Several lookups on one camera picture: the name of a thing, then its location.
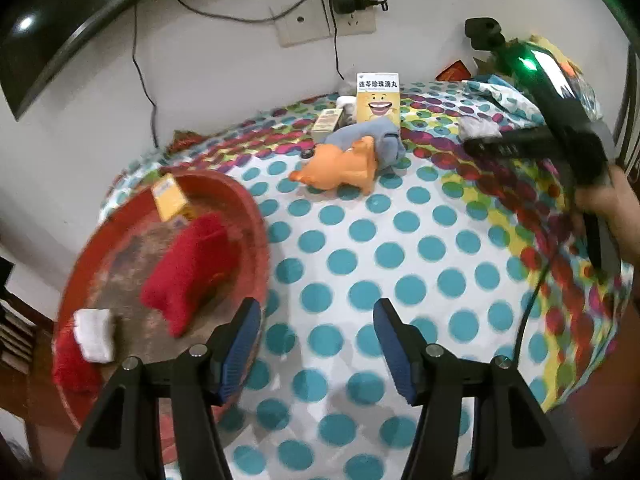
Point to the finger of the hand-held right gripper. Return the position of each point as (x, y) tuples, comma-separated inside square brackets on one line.
[(510, 142)]

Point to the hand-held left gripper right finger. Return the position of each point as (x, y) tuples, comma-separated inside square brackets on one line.
[(395, 355)]

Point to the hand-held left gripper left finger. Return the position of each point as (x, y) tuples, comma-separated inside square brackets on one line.
[(240, 355)]

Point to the red sock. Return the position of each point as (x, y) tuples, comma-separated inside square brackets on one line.
[(190, 270), (75, 375)]

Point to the light blue sock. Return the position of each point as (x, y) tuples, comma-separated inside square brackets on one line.
[(385, 142)]

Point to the yellow smiling face box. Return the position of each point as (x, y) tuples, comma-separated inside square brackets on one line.
[(377, 100)]

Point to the round red tray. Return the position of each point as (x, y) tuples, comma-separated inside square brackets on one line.
[(135, 260)]

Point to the orange toy pig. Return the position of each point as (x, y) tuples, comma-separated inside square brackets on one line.
[(340, 165)]

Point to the yellow barcode box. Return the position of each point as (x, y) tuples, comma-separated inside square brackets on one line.
[(170, 197)]

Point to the person's right hand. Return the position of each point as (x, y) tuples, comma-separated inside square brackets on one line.
[(625, 210)]

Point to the red packet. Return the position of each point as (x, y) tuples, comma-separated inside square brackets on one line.
[(455, 71)]

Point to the black stand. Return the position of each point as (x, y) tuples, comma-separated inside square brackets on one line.
[(480, 30)]

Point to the polka dot tablecloth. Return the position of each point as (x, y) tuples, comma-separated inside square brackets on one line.
[(425, 240)]

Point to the white roll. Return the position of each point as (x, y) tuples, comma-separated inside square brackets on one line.
[(346, 102)]

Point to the small beige box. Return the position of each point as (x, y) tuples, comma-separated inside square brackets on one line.
[(327, 125)]

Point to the black plug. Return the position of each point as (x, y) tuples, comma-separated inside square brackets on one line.
[(367, 2)]

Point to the red gold ornament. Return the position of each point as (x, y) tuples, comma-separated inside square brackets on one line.
[(185, 142)]

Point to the dark wooden chair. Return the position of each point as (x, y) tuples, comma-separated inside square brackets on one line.
[(20, 320)]

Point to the black curved television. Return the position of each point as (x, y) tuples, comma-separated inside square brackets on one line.
[(50, 35)]

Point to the white wall socket plate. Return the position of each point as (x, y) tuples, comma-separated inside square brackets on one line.
[(300, 30)]

